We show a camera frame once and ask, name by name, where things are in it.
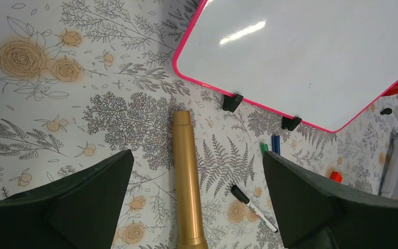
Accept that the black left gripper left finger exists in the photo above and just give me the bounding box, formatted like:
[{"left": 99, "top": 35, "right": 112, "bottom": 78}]
[{"left": 0, "top": 150, "right": 134, "bottom": 248}]

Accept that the small black peg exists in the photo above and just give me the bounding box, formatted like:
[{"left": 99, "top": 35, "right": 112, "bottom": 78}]
[{"left": 380, "top": 108, "right": 393, "bottom": 115}]

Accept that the green whiteboard marker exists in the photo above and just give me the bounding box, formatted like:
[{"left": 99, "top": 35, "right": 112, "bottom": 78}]
[{"left": 260, "top": 143, "right": 269, "bottom": 156}]

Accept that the black whiteboard foot left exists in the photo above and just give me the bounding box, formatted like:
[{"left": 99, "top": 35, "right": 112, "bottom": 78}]
[{"left": 222, "top": 93, "right": 244, "bottom": 113}]

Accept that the gold toy microphone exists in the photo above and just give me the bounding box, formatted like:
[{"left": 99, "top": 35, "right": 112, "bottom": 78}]
[{"left": 172, "top": 110, "right": 208, "bottom": 248}]

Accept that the small red block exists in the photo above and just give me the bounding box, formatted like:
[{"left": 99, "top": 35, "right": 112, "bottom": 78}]
[{"left": 329, "top": 171, "right": 343, "bottom": 183}]

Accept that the black whiteboard foot right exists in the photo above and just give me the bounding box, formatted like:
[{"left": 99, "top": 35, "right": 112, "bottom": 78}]
[{"left": 281, "top": 116, "right": 302, "bottom": 131}]

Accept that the red triangular block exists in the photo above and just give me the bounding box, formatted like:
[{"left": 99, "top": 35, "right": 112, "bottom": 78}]
[{"left": 382, "top": 82, "right": 398, "bottom": 96}]

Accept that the blue whiteboard marker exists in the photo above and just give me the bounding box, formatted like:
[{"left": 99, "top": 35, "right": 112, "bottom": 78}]
[{"left": 272, "top": 135, "right": 281, "bottom": 155}]

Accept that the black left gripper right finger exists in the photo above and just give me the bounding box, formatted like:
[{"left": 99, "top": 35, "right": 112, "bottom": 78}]
[{"left": 263, "top": 151, "right": 398, "bottom": 248}]

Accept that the floral patterned table mat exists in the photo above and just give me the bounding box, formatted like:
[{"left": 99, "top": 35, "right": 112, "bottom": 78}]
[{"left": 0, "top": 1, "right": 398, "bottom": 248}]

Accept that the black whiteboard marker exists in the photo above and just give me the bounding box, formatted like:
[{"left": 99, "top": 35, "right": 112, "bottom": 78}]
[{"left": 231, "top": 185, "right": 278, "bottom": 233}]

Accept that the pink framed whiteboard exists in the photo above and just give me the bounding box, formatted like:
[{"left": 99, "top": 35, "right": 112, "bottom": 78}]
[{"left": 173, "top": 1, "right": 398, "bottom": 133}]

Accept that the black whiteboard foot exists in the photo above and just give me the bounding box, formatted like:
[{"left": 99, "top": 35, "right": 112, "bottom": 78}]
[
  {"left": 222, "top": 93, "right": 244, "bottom": 113},
  {"left": 281, "top": 116, "right": 302, "bottom": 131}
]

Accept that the silver toy microphone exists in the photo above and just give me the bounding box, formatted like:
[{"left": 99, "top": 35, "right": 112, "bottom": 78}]
[{"left": 379, "top": 132, "right": 398, "bottom": 198}]

